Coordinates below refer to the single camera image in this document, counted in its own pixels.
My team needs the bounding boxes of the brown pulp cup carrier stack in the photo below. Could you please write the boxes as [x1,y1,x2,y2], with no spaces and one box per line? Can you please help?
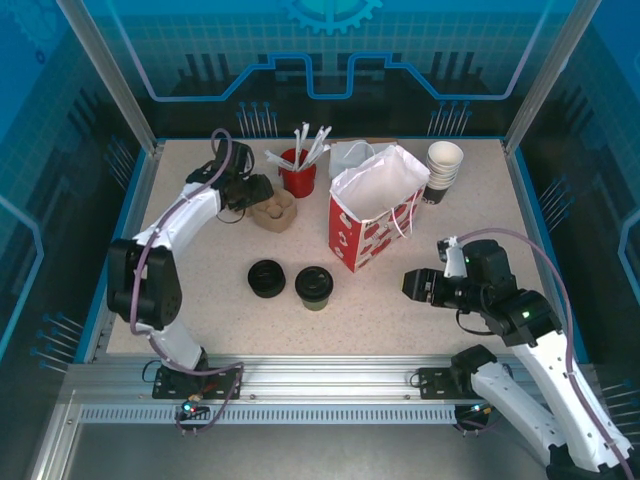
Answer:
[249,192,297,235]

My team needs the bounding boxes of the red white paper bag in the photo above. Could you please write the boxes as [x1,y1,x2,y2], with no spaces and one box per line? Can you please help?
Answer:
[327,144,432,275]

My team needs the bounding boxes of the black plastic cup lid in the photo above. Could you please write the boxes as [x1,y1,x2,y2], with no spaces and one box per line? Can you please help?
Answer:
[293,265,335,301]

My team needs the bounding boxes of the red straw holder cup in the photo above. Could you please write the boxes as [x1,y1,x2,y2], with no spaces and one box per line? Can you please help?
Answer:
[277,147,317,199]

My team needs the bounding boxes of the black cup lid stack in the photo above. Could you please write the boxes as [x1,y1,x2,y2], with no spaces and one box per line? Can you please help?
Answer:
[246,258,288,300]

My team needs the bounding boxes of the white paper napkin stack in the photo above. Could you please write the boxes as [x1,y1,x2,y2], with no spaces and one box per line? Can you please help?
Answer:
[328,141,401,179]

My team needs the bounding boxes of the paper cup stack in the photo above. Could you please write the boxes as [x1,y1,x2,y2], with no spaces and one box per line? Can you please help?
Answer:
[424,140,464,206]

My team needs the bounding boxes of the grey metal panel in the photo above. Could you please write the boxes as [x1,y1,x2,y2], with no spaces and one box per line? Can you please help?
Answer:
[29,424,626,480]

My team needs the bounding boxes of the left base LED connector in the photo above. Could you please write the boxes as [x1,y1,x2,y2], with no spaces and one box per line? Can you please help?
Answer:
[180,397,210,419]

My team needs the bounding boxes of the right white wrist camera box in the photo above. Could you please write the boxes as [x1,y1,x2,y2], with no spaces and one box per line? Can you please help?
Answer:
[436,236,470,281]

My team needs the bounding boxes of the right thin black wrist cable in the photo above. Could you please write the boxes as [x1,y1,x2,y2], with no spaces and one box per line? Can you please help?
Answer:
[456,308,495,337]

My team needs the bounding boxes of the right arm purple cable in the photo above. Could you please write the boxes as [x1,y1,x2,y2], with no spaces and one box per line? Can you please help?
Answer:
[457,227,632,474]

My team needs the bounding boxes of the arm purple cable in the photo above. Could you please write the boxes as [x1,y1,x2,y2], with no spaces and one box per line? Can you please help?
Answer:
[457,227,632,474]
[128,128,246,437]

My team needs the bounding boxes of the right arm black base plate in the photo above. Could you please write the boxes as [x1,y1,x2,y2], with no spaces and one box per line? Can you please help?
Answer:
[416,367,510,401]

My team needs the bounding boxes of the aluminium mounting rail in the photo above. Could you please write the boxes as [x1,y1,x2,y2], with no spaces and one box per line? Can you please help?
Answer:
[64,354,601,406]

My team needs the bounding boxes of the slotted grey cable duct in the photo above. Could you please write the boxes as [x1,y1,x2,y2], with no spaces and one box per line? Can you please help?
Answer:
[78,406,461,426]

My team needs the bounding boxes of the aluminium frame post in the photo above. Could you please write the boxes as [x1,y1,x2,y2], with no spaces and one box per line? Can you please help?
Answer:
[501,0,605,155]
[55,0,166,154]

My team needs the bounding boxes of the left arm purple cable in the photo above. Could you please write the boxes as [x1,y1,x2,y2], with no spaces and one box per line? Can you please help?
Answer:
[128,128,246,437]

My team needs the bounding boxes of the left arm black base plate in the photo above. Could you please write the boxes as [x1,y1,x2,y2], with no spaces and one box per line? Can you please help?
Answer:
[151,366,245,401]

